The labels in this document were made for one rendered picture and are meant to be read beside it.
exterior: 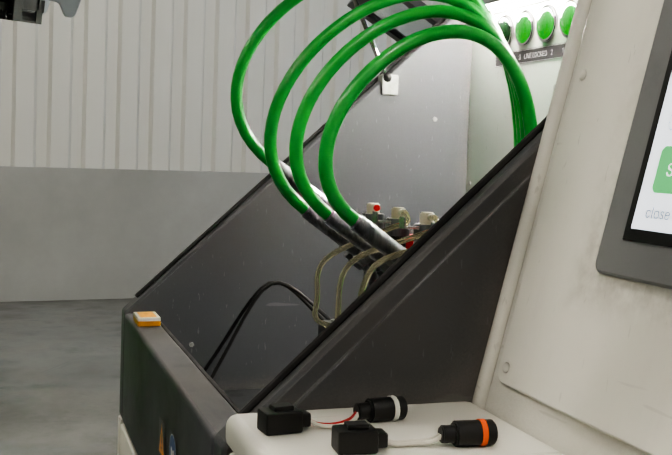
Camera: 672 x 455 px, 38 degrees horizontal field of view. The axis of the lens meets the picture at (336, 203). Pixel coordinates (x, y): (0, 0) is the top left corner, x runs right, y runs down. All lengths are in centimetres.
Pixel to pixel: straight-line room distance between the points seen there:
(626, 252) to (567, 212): 10
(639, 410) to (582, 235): 16
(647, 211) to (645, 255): 3
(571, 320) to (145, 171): 705
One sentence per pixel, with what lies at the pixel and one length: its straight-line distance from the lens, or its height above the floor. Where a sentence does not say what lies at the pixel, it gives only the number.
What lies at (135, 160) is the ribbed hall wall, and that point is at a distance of 774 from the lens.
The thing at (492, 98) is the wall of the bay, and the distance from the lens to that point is 153.
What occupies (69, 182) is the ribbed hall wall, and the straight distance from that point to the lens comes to 764.
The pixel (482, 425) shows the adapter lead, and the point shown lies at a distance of 74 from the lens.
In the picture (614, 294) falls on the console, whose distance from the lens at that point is 74.
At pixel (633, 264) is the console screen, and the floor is 112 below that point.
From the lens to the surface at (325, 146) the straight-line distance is 92.
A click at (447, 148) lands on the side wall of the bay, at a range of 158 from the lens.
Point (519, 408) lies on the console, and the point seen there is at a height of 99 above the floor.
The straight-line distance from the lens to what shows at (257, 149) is 115.
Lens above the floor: 119
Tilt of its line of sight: 3 degrees down
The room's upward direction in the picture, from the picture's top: 2 degrees clockwise
